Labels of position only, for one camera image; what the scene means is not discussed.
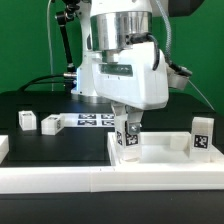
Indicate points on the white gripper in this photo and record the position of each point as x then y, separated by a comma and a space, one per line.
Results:
132, 81

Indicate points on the white U-shaped fence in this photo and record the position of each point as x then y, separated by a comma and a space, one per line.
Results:
195, 176

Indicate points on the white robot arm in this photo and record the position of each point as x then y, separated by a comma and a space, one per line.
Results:
110, 26

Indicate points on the white marker base plate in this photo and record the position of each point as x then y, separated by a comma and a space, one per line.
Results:
88, 119

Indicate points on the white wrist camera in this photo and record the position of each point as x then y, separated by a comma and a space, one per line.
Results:
178, 77

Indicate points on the white square table top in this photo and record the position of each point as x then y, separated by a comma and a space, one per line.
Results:
161, 148

